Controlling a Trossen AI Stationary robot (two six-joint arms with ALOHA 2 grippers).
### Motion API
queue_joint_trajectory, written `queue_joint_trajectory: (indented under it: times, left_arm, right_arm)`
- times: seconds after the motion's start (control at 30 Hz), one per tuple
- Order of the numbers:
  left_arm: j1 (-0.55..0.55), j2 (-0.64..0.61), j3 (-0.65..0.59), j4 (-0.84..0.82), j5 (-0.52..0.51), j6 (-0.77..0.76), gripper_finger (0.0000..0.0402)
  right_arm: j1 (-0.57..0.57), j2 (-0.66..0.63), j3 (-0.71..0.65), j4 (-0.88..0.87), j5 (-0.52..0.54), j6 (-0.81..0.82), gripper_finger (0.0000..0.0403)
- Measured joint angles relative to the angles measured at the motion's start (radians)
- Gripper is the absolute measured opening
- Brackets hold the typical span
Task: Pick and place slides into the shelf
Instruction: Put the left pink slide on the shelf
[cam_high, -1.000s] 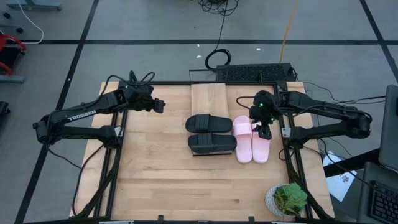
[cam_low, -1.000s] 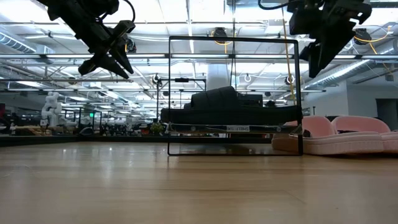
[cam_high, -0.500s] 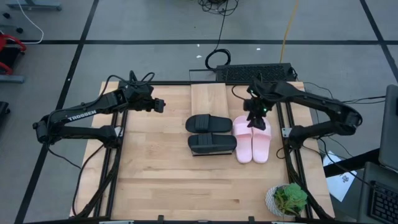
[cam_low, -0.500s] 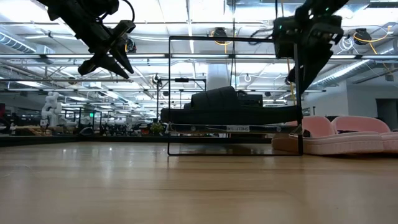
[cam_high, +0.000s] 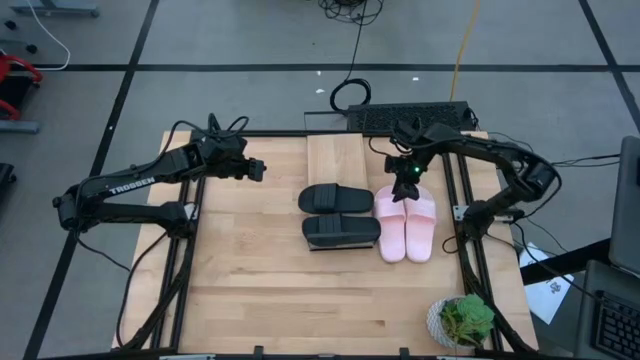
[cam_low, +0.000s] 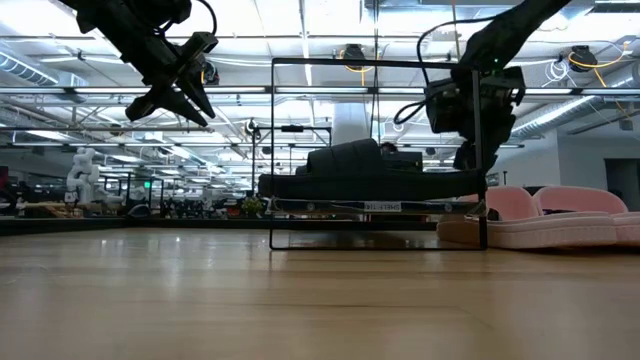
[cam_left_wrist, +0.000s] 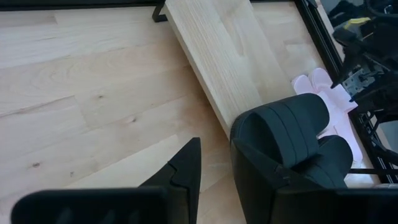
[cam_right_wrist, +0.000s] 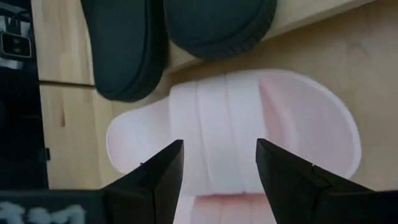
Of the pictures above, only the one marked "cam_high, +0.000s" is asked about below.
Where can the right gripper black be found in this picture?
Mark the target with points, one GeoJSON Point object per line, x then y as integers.
{"type": "Point", "coordinates": [402, 170]}

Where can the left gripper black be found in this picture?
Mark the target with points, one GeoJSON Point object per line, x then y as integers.
{"type": "Point", "coordinates": [227, 160]}

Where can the pink slide sandal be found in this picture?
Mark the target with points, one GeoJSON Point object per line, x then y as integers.
{"type": "Point", "coordinates": [390, 230]}
{"type": "Point", "coordinates": [420, 230]}

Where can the black slide sandal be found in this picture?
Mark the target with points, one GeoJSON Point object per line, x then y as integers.
{"type": "Point", "coordinates": [340, 231]}
{"type": "Point", "coordinates": [335, 198]}

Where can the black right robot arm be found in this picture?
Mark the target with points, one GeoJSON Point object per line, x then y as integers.
{"type": "Point", "coordinates": [480, 145]}

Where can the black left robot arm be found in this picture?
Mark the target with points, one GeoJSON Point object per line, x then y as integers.
{"type": "Point", "coordinates": [140, 182]}

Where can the potted green succulent plant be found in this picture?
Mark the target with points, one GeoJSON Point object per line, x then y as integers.
{"type": "Point", "coordinates": [467, 320]}

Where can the black desk bar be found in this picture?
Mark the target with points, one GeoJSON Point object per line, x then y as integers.
{"type": "Point", "coordinates": [565, 260]}

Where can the white paper sheet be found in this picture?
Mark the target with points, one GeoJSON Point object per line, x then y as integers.
{"type": "Point", "coordinates": [547, 295]}

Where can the grey laptop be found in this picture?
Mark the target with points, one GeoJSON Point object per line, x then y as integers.
{"type": "Point", "coordinates": [625, 210]}

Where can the grey metal foot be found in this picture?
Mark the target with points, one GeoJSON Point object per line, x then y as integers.
{"type": "Point", "coordinates": [20, 127]}

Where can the black caster wheel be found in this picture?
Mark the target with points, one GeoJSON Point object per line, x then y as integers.
{"type": "Point", "coordinates": [31, 49]}
{"type": "Point", "coordinates": [10, 24]}

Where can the red tubular cart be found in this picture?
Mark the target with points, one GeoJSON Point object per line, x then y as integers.
{"type": "Point", "coordinates": [22, 62]}

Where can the grey metal base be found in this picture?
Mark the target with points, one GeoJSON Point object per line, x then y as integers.
{"type": "Point", "coordinates": [55, 7]}

